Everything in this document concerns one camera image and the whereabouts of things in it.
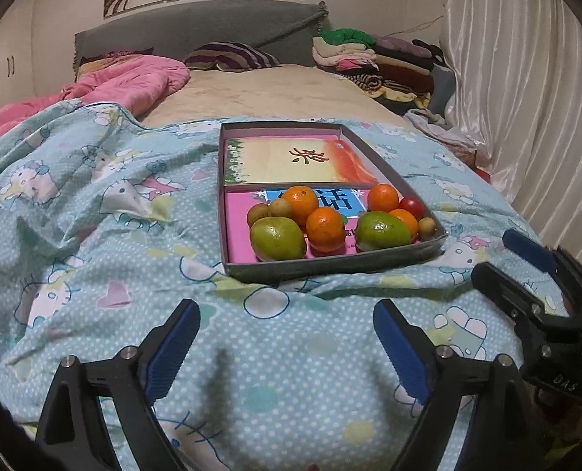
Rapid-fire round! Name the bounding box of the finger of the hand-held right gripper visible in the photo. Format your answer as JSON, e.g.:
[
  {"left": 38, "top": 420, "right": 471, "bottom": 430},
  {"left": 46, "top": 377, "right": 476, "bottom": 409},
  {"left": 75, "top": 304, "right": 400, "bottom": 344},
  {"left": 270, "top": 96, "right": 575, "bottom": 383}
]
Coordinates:
[
  {"left": 502, "top": 228, "right": 582, "bottom": 315},
  {"left": 470, "top": 262, "right": 549, "bottom": 327}
]

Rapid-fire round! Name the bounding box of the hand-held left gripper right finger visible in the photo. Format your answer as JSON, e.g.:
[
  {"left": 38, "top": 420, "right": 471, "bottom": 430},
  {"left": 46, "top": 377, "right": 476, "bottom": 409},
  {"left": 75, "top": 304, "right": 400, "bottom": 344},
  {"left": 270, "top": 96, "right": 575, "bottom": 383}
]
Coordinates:
[{"left": 373, "top": 298, "right": 534, "bottom": 471}]

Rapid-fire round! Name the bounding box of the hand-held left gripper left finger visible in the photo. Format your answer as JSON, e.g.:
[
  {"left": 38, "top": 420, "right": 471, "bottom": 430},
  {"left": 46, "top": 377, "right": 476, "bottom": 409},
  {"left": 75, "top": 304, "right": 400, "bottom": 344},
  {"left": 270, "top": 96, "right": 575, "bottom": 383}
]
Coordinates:
[{"left": 36, "top": 298, "right": 202, "bottom": 471}]

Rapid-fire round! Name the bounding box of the grey shallow cardboard box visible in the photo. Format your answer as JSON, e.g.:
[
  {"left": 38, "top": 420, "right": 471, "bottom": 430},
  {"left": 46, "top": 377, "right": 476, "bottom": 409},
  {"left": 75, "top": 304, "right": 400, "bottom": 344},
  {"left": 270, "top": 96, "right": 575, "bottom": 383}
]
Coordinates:
[{"left": 217, "top": 122, "right": 449, "bottom": 285}]

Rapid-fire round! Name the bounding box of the orange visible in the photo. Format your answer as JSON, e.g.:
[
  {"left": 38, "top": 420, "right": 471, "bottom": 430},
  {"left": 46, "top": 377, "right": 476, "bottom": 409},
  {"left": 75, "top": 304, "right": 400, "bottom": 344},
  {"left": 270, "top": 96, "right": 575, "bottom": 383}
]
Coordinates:
[
  {"left": 368, "top": 183, "right": 400, "bottom": 213},
  {"left": 282, "top": 185, "right": 320, "bottom": 226},
  {"left": 305, "top": 207, "right": 345, "bottom": 251},
  {"left": 389, "top": 208, "right": 420, "bottom": 236}
]

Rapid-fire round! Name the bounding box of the red cherry tomato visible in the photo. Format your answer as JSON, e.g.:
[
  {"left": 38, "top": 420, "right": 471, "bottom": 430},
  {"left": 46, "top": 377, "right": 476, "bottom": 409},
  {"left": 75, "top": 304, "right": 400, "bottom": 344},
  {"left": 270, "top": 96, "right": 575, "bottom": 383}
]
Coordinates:
[{"left": 400, "top": 196, "right": 424, "bottom": 219}]

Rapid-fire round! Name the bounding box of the green jujube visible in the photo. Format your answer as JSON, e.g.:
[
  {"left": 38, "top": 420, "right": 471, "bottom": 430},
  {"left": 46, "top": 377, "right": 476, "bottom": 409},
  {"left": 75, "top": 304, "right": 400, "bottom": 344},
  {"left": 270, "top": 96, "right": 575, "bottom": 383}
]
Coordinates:
[
  {"left": 250, "top": 218, "right": 305, "bottom": 261},
  {"left": 357, "top": 211, "right": 412, "bottom": 250}
]

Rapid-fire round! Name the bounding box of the light blue cat-print blanket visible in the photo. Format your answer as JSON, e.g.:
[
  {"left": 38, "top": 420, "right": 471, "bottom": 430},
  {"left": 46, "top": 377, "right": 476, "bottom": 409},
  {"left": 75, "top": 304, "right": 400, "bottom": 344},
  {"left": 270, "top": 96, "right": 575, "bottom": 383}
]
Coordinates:
[{"left": 0, "top": 98, "right": 566, "bottom": 471}]

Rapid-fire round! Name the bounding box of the pink floral cloth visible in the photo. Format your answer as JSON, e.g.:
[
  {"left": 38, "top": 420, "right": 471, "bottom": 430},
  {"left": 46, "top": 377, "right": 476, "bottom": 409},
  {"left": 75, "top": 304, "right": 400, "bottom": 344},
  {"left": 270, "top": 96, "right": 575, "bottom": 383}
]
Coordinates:
[{"left": 460, "top": 144, "right": 488, "bottom": 170}]

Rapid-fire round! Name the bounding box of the pink book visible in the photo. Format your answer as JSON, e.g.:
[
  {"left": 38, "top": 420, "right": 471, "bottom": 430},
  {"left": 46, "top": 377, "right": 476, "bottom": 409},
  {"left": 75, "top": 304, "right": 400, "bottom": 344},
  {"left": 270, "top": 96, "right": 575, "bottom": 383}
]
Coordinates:
[{"left": 223, "top": 184, "right": 421, "bottom": 261}]

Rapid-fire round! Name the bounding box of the white crumpled garment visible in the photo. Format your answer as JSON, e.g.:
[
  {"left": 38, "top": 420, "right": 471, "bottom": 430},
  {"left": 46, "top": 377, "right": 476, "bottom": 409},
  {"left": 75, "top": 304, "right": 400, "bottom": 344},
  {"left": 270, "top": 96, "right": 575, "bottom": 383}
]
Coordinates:
[{"left": 403, "top": 109, "right": 478, "bottom": 148}]

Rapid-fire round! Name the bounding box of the cream satin curtain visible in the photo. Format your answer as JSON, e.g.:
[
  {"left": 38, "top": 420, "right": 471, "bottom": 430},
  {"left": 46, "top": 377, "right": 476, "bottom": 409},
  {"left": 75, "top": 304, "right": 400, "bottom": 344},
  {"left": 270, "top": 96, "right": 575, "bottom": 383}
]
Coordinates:
[{"left": 440, "top": 0, "right": 582, "bottom": 256}]

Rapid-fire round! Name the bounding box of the grey blue cushion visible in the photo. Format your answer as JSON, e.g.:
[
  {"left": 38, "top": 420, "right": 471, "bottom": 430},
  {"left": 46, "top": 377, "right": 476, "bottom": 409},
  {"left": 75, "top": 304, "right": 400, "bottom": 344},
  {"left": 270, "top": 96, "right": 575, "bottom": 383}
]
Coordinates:
[{"left": 428, "top": 66, "right": 456, "bottom": 119}]

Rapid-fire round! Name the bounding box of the orange cover book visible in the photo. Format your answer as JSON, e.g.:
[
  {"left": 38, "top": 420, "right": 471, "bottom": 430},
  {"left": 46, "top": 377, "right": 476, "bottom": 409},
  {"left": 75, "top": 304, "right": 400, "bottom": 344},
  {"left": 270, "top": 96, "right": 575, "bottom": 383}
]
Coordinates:
[{"left": 224, "top": 135, "right": 385, "bottom": 188}]

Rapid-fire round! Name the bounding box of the pile of folded clothes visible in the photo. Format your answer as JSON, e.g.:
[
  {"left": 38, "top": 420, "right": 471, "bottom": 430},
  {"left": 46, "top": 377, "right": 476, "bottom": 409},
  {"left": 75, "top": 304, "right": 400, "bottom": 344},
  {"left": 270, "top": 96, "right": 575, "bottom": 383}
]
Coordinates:
[{"left": 312, "top": 28, "right": 443, "bottom": 116}]

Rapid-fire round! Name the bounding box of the pink quilt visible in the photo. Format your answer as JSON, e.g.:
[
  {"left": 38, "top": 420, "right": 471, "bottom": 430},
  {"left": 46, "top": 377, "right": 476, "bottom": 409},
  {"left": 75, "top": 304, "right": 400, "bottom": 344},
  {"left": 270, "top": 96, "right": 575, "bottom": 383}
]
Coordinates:
[{"left": 0, "top": 56, "right": 191, "bottom": 153}]

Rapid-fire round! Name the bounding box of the beige bed sheet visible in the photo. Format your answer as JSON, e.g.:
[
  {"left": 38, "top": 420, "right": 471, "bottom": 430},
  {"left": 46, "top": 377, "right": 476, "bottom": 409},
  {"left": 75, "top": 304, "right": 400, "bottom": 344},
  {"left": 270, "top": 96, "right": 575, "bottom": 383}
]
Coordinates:
[{"left": 139, "top": 64, "right": 419, "bottom": 131}]

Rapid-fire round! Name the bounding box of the orange patterned pillow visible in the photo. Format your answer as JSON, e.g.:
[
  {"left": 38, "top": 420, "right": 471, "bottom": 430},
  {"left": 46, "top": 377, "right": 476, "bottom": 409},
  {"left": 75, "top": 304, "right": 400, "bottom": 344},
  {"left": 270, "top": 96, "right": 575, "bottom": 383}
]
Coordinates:
[{"left": 77, "top": 49, "right": 154, "bottom": 77}]

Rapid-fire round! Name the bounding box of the purple striped pillow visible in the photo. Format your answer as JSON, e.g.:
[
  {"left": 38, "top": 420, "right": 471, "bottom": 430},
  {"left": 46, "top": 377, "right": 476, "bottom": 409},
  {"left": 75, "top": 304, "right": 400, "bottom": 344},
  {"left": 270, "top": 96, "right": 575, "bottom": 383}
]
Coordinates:
[{"left": 183, "top": 42, "right": 282, "bottom": 72}]

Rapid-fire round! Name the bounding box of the grey headboard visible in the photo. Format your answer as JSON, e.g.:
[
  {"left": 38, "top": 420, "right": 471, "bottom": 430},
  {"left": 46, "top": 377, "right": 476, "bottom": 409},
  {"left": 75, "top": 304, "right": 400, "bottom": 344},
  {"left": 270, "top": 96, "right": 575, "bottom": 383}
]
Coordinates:
[{"left": 73, "top": 2, "right": 331, "bottom": 72}]

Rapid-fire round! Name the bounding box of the white wardrobe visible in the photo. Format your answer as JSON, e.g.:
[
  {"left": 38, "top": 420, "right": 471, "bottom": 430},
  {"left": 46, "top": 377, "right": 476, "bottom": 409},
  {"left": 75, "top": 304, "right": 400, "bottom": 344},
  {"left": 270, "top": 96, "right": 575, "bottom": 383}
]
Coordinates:
[{"left": 0, "top": 0, "right": 41, "bottom": 126}]

